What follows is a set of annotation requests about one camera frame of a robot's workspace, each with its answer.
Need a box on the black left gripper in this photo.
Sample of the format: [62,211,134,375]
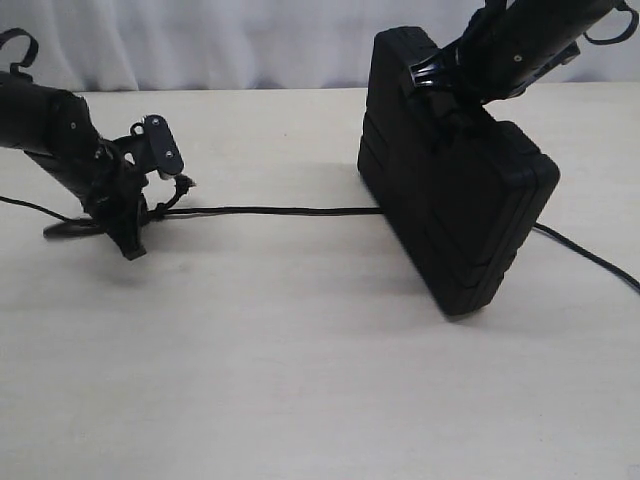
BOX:
[84,139,148,260]

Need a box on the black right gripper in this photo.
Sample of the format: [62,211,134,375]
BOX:
[407,42,500,135]

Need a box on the black braided rope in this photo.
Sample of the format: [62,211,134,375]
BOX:
[43,175,640,294]

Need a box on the black plastic carrying case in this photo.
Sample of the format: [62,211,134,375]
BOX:
[357,27,560,316]

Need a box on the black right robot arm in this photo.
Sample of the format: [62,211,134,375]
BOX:
[396,1,639,143]

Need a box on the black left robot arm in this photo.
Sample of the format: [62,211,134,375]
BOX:
[1,72,146,260]

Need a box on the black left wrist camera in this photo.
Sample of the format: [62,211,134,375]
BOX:
[130,114,184,180]

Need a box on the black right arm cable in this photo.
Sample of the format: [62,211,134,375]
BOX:
[582,0,632,45]

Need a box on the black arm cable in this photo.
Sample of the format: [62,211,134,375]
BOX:
[0,28,91,224]
[582,0,632,45]

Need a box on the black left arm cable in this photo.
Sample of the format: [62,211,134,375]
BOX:
[0,28,91,224]

